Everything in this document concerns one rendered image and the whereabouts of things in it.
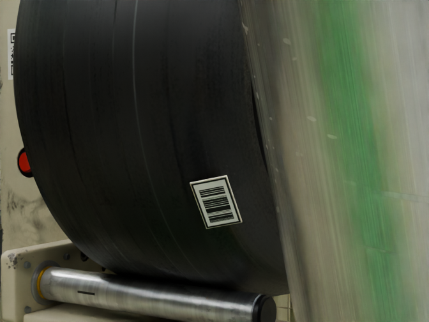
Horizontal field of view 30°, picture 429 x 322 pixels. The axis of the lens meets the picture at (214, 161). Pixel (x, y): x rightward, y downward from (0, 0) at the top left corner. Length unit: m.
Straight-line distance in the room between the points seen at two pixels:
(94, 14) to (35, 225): 0.44
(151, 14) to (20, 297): 0.46
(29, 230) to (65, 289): 0.17
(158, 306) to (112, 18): 0.36
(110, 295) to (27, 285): 0.13
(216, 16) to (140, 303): 0.38
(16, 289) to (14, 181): 0.21
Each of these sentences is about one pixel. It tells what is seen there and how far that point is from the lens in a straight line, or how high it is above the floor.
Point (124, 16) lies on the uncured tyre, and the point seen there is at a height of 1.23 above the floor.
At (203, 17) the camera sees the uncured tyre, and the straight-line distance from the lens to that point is 0.82.
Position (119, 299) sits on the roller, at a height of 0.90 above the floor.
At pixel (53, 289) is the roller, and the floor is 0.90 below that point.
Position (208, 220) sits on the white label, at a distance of 0.85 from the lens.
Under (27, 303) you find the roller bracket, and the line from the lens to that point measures 1.11.
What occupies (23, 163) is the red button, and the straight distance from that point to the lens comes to 1.21.
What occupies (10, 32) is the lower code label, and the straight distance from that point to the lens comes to 1.24.
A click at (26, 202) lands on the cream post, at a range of 1.22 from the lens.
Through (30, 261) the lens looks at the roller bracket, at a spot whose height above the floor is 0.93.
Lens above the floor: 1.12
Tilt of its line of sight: 3 degrees down
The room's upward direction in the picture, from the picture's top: straight up
